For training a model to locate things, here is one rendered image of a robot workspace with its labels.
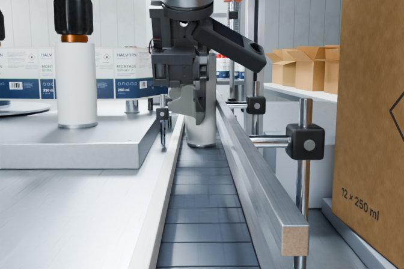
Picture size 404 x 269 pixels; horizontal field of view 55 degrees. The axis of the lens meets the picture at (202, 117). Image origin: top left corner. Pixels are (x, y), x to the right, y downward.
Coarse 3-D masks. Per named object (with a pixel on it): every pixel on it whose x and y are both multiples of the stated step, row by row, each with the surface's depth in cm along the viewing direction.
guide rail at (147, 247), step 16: (176, 128) 66; (176, 144) 53; (176, 160) 51; (160, 176) 39; (160, 192) 34; (160, 208) 30; (144, 224) 27; (160, 224) 28; (144, 240) 25; (160, 240) 28; (144, 256) 23
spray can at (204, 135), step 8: (208, 88) 66; (208, 96) 66; (208, 104) 66; (208, 112) 66; (192, 120) 67; (208, 120) 67; (192, 128) 67; (200, 128) 67; (208, 128) 67; (192, 136) 67; (200, 136) 67; (208, 136) 67; (192, 144) 67; (200, 144) 67; (208, 144) 67
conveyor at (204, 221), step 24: (216, 144) 70; (192, 168) 54; (216, 168) 54; (192, 192) 44; (216, 192) 44; (168, 216) 38; (192, 216) 38; (216, 216) 38; (240, 216) 38; (168, 240) 33; (192, 240) 33; (216, 240) 33; (240, 240) 33; (168, 264) 29; (192, 264) 29; (216, 264) 29; (240, 264) 29
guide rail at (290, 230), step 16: (224, 112) 51; (240, 128) 38; (240, 144) 31; (240, 160) 31; (256, 160) 26; (256, 176) 23; (272, 176) 23; (256, 192) 23; (272, 192) 20; (272, 208) 18; (288, 208) 18; (272, 224) 18; (288, 224) 16; (304, 224) 16; (288, 240) 16; (304, 240) 16
